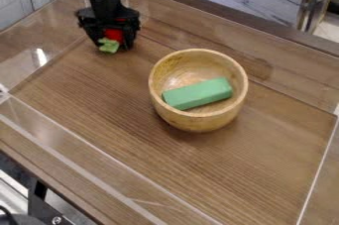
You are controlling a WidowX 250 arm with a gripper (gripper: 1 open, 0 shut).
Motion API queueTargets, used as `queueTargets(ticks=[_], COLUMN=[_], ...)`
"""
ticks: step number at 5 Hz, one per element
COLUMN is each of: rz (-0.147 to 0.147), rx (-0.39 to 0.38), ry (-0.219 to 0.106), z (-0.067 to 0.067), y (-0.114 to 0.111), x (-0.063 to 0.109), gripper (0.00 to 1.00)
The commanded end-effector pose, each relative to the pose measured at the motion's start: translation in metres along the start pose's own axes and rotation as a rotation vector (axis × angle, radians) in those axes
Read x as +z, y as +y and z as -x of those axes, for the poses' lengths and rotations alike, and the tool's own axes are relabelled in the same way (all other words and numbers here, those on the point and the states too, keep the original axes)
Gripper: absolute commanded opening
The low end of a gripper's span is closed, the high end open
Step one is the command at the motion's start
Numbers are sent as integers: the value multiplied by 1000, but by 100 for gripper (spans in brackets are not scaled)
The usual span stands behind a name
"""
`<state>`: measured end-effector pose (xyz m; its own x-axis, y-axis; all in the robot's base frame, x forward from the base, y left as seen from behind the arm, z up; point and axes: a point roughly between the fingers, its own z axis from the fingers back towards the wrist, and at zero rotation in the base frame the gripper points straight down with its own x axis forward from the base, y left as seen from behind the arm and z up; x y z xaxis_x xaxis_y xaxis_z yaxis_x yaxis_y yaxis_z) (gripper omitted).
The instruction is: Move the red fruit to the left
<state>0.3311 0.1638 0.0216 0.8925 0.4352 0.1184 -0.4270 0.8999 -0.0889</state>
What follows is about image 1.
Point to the clear acrylic tray wall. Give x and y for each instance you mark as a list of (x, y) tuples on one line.
[(110, 191)]

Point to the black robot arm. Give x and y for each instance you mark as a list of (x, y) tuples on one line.
[(106, 7)]

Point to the wooden bowl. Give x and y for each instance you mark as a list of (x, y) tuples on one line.
[(188, 67)]

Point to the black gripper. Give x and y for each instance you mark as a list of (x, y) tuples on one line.
[(90, 22)]

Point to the red plush fruit green leaf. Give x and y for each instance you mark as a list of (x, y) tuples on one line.
[(111, 39)]

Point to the green rectangular block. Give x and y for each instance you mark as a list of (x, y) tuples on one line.
[(198, 94)]

